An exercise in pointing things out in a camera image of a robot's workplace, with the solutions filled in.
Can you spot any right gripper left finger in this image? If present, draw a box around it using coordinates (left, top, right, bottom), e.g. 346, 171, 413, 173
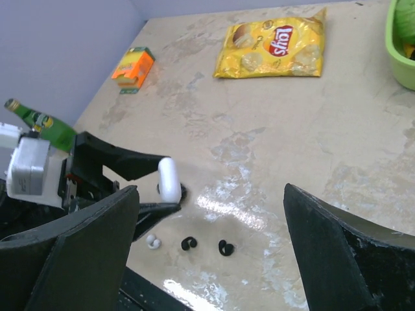
1, 186, 139, 310

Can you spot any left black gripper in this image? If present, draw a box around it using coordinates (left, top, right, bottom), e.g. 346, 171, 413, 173
58, 132, 181, 242

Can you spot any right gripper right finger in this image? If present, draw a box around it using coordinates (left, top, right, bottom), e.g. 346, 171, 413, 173
283, 184, 414, 310

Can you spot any white earbud charging case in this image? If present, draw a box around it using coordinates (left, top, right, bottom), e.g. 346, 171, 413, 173
158, 157, 182, 203

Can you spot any white earbud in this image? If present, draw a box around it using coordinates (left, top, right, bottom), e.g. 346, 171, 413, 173
146, 235, 161, 249

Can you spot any black earbud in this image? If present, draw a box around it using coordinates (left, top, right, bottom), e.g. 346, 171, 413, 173
218, 240, 235, 257
181, 236, 198, 251

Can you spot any green glass bottle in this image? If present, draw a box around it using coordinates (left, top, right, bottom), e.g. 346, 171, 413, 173
5, 98, 77, 153

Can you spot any orange yellow sponge pack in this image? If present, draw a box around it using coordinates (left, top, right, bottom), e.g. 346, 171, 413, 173
112, 47, 155, 94

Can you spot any green plastic basket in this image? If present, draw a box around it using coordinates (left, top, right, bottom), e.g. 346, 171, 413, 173
385, 1, 414, 91

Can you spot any yellow Lays chips bag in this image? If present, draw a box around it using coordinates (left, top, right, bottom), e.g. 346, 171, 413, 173
213, 8, 327, 79

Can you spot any round green cabbage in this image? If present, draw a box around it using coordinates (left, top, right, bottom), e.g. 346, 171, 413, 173
394, 0, 414, 45

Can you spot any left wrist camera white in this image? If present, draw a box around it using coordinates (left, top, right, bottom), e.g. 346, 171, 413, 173
1, 122, 63, 208

